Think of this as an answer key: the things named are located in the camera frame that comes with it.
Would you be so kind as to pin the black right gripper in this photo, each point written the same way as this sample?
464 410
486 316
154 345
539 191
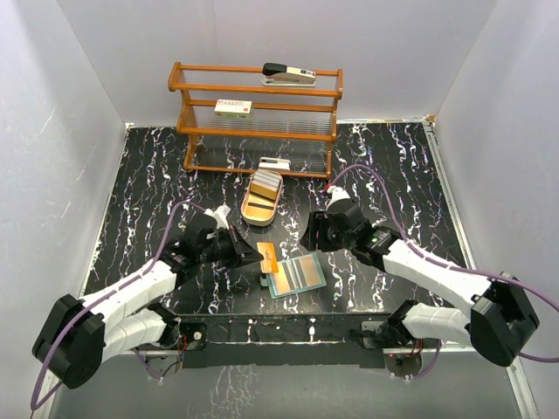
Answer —
314 239

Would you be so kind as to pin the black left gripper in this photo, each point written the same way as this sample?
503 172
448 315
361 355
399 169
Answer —
242 252

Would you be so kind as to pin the orange VIP card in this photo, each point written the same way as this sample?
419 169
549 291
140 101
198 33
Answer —
268 263
283 281

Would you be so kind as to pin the mint green card holder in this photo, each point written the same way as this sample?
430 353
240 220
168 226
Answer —
265 279

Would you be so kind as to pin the brown gold credit card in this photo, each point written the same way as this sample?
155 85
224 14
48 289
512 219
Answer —
308 272

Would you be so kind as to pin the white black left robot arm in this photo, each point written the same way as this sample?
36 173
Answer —
80 334

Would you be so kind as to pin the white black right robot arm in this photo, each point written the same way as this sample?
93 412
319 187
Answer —
493 316

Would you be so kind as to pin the beige oval card tray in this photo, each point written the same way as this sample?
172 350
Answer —
260 213

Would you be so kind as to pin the stack of credit cards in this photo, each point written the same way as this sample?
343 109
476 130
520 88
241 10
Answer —
264 186

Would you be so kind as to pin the black front base bar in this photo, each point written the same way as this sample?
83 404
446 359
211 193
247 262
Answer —
223 340

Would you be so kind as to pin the wooden three-tier shelf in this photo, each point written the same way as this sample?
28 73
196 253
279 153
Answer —
294 123

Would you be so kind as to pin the white red staples box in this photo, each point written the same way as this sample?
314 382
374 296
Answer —
233 109

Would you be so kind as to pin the black grey stapler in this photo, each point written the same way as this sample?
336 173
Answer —
275 74

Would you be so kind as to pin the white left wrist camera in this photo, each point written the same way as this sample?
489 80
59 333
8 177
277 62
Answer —
220 214

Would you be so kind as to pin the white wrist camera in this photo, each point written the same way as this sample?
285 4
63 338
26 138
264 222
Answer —
220 214
336 194

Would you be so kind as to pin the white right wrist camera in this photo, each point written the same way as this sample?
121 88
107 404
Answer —
336 194

